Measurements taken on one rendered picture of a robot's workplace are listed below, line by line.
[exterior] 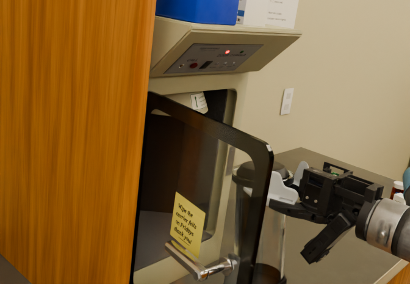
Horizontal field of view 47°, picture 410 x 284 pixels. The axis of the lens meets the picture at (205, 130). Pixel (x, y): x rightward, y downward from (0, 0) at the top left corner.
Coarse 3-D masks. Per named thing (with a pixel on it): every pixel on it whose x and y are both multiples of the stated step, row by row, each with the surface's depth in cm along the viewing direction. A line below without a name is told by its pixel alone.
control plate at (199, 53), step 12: (192, 48) 76; (204, 48) 78; (216, 48) 80; (228, 48) 82; (240, 48) 85; (252, 48) 87; (180, 60) 78; (192, 60) 80; (204, 60) 82; (216, 60) 85; (228, 60) 87; (240, 60) 90; (168, 72) 80; (180, 72) 82; (192, 72) 85
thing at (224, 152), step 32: (160, 96) 75; (160, 128) 76; (192, 128) 69; (224, 128) 64; (160, 160) 76; (192, 160) 70; (224, 160) 64; (256, 160) 59; (160, 192) 77; (192, 192) 70; (224, 192) 64; (256, 192) 60; (160, 224) 78; (224, 224) 65; (256, 224) 60; (160, 256) 79; (192, 256) 71; (224, 256) 66
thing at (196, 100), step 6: (168, 96) 93; (174, 96) 94; (180, 96) 94; (186, 96) 95; (192, 96) 96; (198, 96) 97; (180, 102) 94; (186, 102) 95; (192, 102) 95; (198, 102) 97; (204, 102) 99; (192, 108) 95; (198, 108) 96; (204, 108) 99
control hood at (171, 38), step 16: (160, 16) 76; (160, 32) 74; (176, 32) 72; (192, 32) 71; (208, 32) 73; (224, 32) 76; (240, 32) 79; (256, 32) 82; (272, 32) 85; (288, 32) 89; (160, 48) 75; (176, 48) 73; (272, 48) 92; (160, 64) 76; (256, 64) 96
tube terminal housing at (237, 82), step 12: (240, 72) 101; (156, 84) 84; (168, 84) 86; (180, 84) 88; (192, 84) 91; (204, 84) 93; (216, 84) 96; (228, 84) 99; (240, 84) 102; (228, 96) 104; (240, 96) 103; (228, 108) 106; (240, 108) 104; (228, 120) 107; (240, 120) 106
